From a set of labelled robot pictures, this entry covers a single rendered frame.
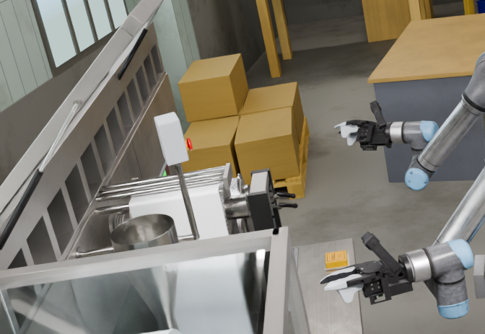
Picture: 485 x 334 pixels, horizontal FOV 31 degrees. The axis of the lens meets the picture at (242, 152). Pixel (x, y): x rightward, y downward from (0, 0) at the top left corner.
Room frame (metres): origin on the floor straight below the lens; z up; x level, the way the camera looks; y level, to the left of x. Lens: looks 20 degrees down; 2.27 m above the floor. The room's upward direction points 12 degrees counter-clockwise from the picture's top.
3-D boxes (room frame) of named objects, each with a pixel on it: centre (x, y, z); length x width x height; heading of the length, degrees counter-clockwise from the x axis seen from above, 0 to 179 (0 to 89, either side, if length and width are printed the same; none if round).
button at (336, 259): (2.51, -0.22, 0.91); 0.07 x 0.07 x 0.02; 81
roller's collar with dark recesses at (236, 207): (2.13, 0.05, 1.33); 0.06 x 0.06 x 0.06; 81
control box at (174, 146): (1.85, 0.14, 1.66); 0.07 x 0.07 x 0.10; 9
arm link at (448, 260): (1.84, -0.43, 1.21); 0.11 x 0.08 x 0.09; 95
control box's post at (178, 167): (1.85, 0.15, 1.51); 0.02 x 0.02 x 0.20
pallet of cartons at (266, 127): (5.73, -0.05, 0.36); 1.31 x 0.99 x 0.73; 159
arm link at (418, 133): (2.71, -0.60, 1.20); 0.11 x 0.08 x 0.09; 57
